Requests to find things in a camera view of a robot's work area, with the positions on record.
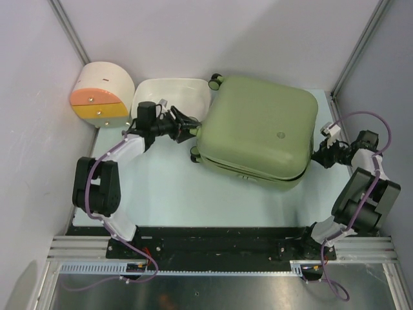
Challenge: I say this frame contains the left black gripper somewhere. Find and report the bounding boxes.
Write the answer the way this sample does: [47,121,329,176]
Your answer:
[150,106,199,143]

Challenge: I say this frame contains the white rectangular plastic basin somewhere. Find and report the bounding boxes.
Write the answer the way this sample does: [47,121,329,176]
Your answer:
[130,78,212,122]

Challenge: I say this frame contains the green hard-shell suitcase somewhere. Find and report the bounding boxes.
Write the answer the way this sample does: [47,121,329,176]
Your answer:
[190,73,318,191]

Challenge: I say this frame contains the cream drawer box orange fronts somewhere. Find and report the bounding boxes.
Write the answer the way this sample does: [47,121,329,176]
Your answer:
[70,61,135,128]

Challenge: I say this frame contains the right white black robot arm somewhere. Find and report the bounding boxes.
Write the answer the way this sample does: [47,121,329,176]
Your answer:
[297,130,401,259]

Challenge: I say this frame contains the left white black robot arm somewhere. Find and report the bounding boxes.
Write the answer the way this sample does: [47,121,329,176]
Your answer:
[72,100,201,258]

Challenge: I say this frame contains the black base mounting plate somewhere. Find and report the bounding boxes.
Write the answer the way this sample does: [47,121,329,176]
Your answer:
[66,225,377,271]

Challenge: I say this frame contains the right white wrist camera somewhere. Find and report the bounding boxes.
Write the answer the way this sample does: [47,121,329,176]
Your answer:
[320,123,341,148]

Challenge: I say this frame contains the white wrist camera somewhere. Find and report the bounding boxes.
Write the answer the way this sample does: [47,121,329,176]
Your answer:
[159,98,168,112]
[320,123,341,148]

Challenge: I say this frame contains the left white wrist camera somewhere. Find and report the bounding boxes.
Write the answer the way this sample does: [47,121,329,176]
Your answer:
[159,98,168,112]

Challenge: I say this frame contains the white slotted cable duct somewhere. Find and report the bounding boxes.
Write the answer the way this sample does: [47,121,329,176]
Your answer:
[59,260,306,277]

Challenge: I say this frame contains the aluminium frame rail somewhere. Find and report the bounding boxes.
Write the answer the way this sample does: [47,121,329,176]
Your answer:
[47,236,398,264]

